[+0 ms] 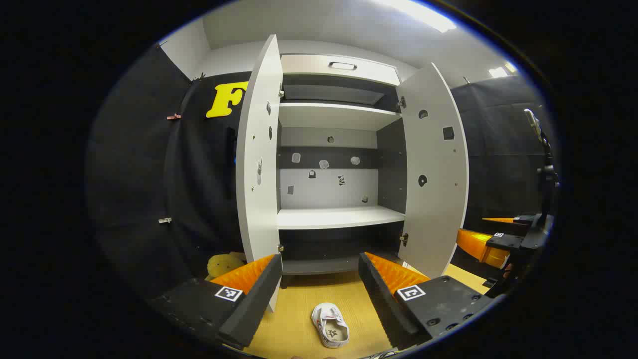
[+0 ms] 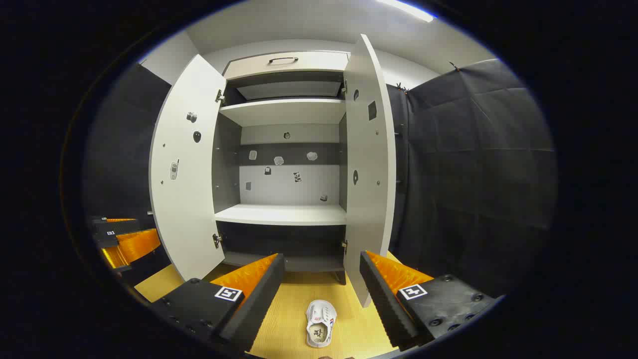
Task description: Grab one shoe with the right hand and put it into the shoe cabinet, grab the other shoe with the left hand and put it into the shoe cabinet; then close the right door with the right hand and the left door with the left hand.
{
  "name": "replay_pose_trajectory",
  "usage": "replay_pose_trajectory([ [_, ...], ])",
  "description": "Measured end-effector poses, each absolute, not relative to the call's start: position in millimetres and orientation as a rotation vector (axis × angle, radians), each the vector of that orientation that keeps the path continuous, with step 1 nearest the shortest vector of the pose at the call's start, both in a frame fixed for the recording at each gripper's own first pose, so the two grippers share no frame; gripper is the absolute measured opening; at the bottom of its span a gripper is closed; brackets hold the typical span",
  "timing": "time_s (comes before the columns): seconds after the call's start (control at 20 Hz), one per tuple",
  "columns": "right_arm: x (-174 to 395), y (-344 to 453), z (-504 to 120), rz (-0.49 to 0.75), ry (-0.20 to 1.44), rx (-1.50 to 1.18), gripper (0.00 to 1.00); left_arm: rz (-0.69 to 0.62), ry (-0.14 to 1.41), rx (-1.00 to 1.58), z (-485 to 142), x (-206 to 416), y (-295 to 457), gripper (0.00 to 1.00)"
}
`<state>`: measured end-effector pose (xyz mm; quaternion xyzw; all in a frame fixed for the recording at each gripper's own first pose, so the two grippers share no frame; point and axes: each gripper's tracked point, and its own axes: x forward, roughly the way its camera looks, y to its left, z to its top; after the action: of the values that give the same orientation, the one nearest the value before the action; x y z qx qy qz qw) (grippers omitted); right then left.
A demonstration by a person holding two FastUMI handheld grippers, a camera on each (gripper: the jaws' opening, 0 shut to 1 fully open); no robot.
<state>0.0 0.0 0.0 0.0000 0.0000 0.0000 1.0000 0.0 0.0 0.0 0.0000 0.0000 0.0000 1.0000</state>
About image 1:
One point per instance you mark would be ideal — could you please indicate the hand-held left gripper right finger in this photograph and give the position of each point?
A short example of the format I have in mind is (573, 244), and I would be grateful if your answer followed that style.
(384, 304)

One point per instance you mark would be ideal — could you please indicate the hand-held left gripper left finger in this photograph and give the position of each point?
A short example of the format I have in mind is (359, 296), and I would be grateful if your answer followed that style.
(254, 304)

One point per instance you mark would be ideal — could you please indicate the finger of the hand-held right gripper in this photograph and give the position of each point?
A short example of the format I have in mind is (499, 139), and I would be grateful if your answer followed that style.
(478, 244)
(503, 220)

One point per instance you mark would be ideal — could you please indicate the white shoe cabinet door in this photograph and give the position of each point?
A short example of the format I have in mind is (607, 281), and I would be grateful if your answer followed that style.
(438, 209)
(259, 199)

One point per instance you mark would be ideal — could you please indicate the white canvas shoe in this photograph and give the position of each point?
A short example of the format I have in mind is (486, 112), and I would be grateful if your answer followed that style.
(331, 324)

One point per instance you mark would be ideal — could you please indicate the white shoe cabinet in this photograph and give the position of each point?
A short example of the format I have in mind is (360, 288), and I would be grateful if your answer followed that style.
(339, 217)

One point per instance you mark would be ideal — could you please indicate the yellow plush toy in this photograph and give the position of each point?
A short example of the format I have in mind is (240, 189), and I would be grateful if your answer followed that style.
(222, 264)

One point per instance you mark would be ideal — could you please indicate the ceiling light panel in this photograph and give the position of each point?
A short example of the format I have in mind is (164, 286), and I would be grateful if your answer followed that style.
(498, 72)

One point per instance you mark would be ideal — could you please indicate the black table bracket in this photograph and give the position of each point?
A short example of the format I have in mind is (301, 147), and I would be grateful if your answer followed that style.
(491, 282)

